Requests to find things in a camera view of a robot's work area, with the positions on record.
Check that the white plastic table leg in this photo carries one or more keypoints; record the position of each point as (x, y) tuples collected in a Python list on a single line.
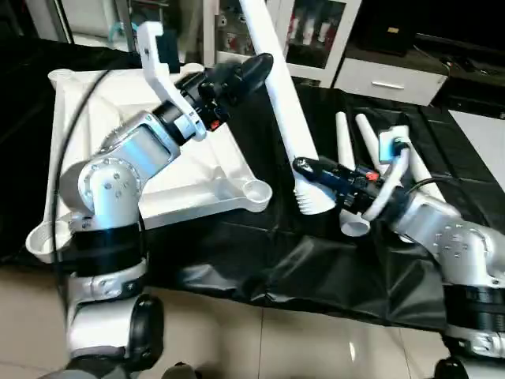
[(417, 162), (288, 118), (344, 138), (367, 134)]

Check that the white plastic children's table top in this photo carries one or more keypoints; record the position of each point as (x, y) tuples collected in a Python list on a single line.
[(205, 170)]

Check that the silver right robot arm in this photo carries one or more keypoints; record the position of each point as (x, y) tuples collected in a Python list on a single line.
[(450, 245)]

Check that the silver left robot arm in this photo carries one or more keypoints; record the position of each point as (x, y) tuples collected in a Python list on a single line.
[(118, 197)]

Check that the white glass door cabinet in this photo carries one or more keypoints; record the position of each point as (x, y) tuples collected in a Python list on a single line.
[(316, 35)]

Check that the black plastic work mat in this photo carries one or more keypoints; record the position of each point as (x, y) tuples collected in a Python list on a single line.
[(260, 253)]

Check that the white low drawer unit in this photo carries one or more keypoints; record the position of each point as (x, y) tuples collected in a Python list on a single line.
[(387, 79)]

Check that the white side table board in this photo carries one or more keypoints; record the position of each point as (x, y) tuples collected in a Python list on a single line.
[(481, 142)]

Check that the black box with yellow label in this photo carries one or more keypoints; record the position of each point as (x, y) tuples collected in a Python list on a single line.
[(387, 28)]

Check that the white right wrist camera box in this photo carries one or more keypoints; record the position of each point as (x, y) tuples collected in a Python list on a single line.
[(393, 150)]

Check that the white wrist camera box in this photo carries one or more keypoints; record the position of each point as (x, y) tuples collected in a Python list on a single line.
[(393, 150), (154, 55)]

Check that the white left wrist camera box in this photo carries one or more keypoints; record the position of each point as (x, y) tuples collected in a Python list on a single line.
[(154, 55)]

